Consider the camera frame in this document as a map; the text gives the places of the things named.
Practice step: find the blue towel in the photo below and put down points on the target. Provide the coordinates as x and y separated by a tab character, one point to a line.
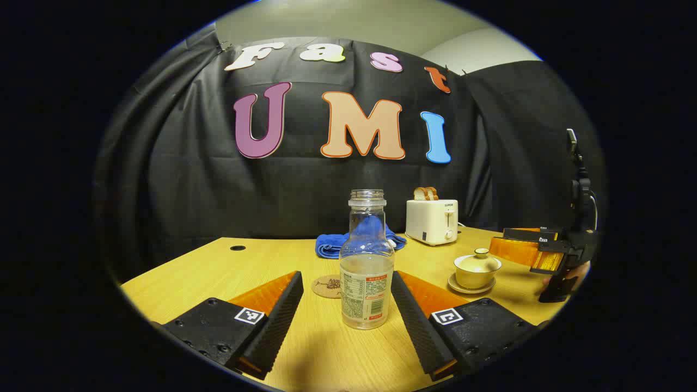
332	245

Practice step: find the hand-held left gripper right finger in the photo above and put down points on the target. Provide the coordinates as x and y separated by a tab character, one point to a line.
416	321

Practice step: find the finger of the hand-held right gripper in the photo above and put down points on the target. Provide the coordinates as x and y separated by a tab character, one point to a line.
547	260
514	250

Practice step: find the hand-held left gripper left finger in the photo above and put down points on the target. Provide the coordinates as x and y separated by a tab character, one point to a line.
277	321

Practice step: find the cream ceramic saucer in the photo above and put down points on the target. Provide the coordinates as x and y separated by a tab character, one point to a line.
457	286

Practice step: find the white toaster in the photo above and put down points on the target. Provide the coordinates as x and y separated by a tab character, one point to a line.
430	220

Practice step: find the round cork coaster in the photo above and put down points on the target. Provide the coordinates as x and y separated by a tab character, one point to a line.
325	286

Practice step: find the toasted bread slice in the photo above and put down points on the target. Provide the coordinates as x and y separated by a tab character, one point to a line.
433	193
419	194

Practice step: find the cream teacup lid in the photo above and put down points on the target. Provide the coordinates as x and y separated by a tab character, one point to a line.
479	262

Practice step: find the clear plastic water bottle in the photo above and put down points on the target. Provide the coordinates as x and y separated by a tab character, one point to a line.
366	283

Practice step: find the black backdrop cloth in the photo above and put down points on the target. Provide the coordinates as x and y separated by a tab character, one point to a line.
218	190

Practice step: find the cream ceramic teacup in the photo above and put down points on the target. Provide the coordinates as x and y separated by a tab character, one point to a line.
474	279

